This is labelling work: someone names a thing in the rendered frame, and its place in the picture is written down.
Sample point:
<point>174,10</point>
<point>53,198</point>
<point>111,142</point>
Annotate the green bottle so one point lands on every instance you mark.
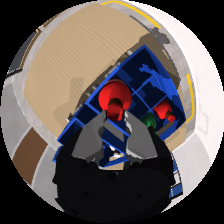
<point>149,120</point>

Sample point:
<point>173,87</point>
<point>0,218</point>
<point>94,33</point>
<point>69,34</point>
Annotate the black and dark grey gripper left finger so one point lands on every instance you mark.
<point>84,146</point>

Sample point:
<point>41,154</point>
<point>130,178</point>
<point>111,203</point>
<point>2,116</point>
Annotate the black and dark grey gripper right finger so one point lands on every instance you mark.
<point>146,147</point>

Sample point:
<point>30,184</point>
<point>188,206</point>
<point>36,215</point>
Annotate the red bottle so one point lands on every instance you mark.
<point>111,97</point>
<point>163,110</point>

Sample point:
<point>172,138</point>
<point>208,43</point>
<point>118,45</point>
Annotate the blue crate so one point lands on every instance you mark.
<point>137,72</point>
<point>111,136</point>

